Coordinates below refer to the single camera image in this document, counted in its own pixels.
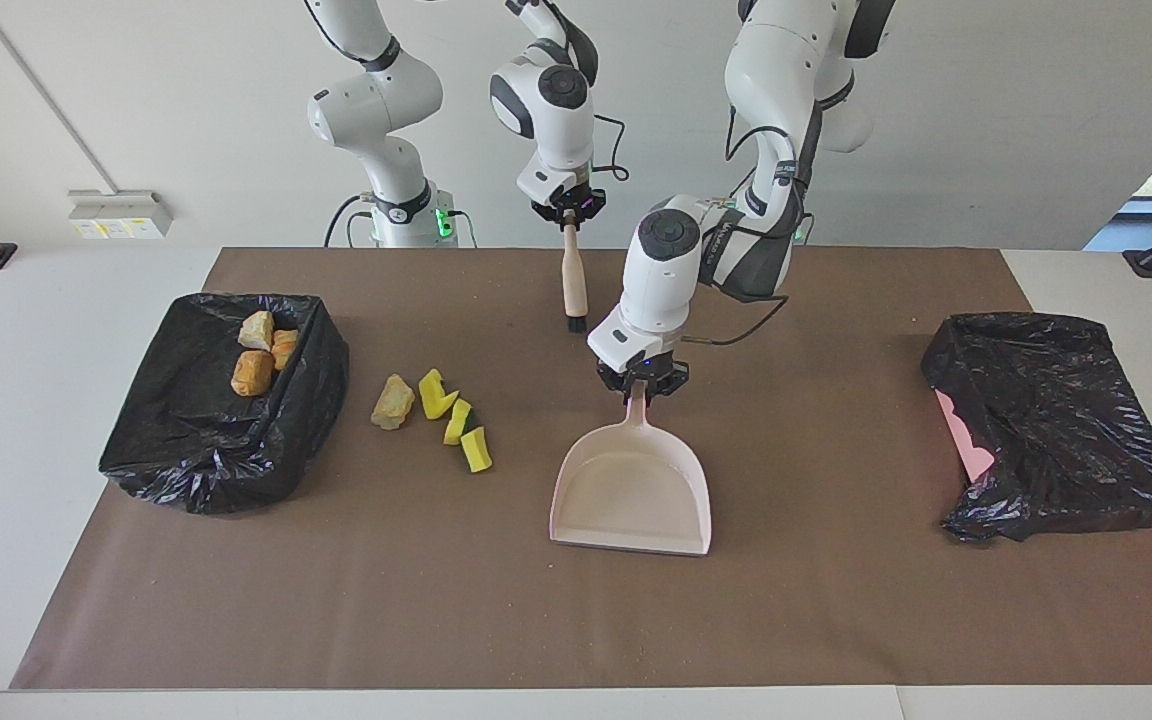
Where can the yellow green sponge piece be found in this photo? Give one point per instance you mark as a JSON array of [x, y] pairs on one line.
[[456, 425]]

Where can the white wall socket box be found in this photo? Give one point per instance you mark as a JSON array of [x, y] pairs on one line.
[[121, 215]]

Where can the brown paper table mat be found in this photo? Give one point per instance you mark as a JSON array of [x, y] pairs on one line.
[[836, 600]]

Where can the toy croissant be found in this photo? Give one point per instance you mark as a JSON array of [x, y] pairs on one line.
[[285, 350]]

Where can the brown toy bread nugget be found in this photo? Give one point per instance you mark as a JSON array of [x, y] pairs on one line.
[[252, 373]]

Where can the yellow notched sponge piece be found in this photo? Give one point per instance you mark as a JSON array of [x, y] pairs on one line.
[[433, 395]]

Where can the black bag lined box bin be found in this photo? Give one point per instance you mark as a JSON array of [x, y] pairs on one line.
[[206, 450]]

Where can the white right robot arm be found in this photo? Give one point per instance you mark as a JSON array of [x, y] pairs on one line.
[[386, 100]]

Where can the crumpled black trash bag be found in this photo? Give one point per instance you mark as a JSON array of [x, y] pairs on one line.
[[1066, 420]]

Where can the pale pink dustpan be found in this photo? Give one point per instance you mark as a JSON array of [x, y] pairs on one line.
[[631, 500]]

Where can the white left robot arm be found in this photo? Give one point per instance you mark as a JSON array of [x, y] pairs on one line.
[[666, 290]]

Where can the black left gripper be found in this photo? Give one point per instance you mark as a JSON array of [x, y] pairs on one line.
[[646, 370]]

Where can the pink plastic bin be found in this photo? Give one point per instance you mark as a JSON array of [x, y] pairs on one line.
[[964, 435]]

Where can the beige green stone chunk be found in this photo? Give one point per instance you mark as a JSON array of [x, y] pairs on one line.
[[393, 402]]

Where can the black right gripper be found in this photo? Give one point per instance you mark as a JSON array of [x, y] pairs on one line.
[[568, 208]]

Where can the pale yellow lump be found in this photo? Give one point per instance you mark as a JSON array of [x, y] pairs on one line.
[[257, 330]]

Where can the beige hand brush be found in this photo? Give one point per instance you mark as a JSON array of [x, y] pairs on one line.
[[575, 290]]

